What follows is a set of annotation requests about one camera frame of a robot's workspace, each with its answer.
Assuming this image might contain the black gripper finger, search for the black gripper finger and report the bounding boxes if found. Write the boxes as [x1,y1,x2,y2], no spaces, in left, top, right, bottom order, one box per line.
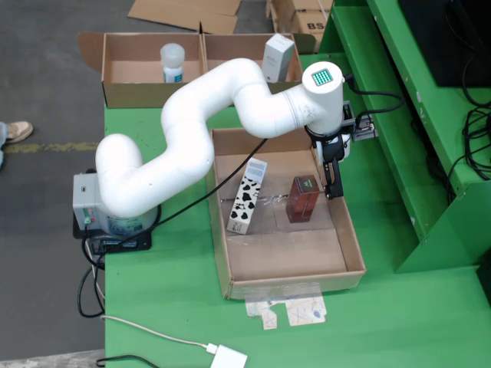
[324,157,345,201]

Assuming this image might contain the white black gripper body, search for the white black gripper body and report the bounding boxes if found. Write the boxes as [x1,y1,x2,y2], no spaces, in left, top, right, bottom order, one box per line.
[305,124,353,169]

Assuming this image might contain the red Secret carton box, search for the red Secret carton box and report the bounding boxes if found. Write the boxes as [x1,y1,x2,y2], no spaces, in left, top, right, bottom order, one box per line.
[285,175,321,224]

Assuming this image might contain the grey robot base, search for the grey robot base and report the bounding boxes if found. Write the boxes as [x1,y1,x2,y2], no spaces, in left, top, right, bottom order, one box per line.
[72,172,162,235]

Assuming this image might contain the large cardboard tray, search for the large cardboard tray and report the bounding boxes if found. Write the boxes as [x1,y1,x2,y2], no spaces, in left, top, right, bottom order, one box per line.
[205,123,367,301]

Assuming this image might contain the cow print carton box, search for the cow print carton box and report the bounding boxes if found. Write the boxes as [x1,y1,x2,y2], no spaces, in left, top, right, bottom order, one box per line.
[225,159,269,235]

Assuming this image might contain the tall white carton box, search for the tall white carton box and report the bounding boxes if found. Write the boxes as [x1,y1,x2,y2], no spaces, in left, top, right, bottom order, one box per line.
[260,33,296,84]

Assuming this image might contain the BS printed cardboard box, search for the BS printed cardboard box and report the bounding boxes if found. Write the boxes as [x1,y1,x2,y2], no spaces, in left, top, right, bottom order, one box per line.
[266,0,334,44]

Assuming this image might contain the shallow brown cardboard box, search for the shallow brown cardboard box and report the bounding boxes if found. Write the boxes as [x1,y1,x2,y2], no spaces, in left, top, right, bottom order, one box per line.
[77,31,210,110]
[202,32,318,107]

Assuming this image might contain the large cardboard box open flaps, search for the large cardboard box open flaps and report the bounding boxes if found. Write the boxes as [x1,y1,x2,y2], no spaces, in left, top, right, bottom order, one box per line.
[127,0,243,35]

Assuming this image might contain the green metal shelf unit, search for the green metal shelf unit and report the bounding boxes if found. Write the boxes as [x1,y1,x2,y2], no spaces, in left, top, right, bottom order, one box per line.
[317,0,491,275]

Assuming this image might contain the black monitor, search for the black monitor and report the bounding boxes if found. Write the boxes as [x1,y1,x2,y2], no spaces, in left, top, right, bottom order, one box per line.
[397,0,491,88]

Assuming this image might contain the white spray bottle teal label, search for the white spray bottle teal label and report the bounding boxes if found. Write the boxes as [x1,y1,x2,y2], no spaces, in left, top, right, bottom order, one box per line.
[160,42,186,84]

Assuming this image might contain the white adapter block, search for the white adapter block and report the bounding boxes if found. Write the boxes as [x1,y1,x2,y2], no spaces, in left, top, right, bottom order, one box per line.
[209,343,249,368]

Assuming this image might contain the beige shoe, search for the beige shoe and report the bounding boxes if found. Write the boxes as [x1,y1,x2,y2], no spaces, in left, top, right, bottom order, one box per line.
[5,121,35,145]

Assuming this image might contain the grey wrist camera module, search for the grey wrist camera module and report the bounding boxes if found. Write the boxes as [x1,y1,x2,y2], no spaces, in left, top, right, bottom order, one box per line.
[341,100,380,143]

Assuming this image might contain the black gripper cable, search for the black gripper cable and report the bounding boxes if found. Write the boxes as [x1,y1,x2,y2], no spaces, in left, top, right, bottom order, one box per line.
[343,71,406,120]

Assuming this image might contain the long black camera cable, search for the long black camera cable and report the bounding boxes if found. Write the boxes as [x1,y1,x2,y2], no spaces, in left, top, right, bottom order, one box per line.
[151,136,269,231]

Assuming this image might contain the white usb cable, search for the white usb cable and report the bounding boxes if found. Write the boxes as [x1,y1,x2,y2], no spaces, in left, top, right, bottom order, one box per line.
[100,314,220,354]

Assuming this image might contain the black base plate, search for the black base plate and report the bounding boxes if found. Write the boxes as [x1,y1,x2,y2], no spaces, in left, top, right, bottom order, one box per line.
[72,214,153,253]

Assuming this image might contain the thin black cable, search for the thin black cable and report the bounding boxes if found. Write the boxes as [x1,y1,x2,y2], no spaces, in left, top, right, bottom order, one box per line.
[94,354,162,368]

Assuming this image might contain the black power cable loop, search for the black power cable loop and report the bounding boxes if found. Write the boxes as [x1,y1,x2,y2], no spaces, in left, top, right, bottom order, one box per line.
[77,233,107,319]

